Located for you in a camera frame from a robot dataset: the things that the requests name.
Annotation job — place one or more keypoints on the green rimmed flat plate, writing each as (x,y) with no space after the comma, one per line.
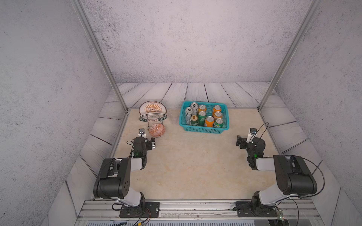
(152,117)

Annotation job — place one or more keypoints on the silver drink can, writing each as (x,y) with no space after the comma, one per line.
(188,115)
(194,107)

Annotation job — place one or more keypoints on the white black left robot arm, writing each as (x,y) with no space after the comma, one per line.
(114,178)

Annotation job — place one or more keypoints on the aluminium frame post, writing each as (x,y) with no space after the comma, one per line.
(307,20)
(97,49)

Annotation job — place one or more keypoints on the orange soda can back left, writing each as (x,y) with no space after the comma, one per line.
(202,108)

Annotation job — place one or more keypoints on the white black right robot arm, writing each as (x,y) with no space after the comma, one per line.
(293,179)

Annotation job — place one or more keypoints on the orange soda can back right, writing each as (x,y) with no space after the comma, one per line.
(216,109)

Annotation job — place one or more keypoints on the upright plate with sunburst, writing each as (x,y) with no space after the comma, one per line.
(152,107)

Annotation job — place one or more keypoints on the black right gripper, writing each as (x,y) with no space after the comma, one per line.
(243,142)

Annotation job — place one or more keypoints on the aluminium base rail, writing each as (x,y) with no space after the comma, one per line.
(296,209)

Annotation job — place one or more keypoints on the orange soda can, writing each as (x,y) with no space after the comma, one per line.
(216,109)
(217,115)
(209,121)
(202,108)

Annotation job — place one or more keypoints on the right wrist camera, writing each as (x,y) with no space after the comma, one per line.
(251,134)

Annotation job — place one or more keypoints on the green soda can middle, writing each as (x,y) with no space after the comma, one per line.
(201,116)

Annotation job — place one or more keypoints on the green gold beer can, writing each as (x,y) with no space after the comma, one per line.
(194,120)

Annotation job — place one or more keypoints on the green soda can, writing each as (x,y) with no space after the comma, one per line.
(201,116)
(218,123)

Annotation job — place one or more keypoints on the orange patterned bowl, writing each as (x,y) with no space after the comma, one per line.
(157,130)

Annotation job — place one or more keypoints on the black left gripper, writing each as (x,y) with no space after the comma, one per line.
(150,146)

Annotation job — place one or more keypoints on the left aluminium frame post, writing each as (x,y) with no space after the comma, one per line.
(97,49)

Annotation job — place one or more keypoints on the green soda can front right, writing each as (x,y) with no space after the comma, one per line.
(218,123)

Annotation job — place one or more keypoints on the orange soda can front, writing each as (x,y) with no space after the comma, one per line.
(209,121)

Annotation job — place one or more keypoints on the right aluminium frame post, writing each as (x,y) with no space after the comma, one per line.
(307,20)

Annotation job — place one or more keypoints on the metal wire plate rack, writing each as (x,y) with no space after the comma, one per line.
(152,122)

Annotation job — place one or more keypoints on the teal plastic basket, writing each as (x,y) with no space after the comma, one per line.
(209,112)

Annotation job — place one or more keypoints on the orange soda can middle right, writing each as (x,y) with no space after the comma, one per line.
(217,115)

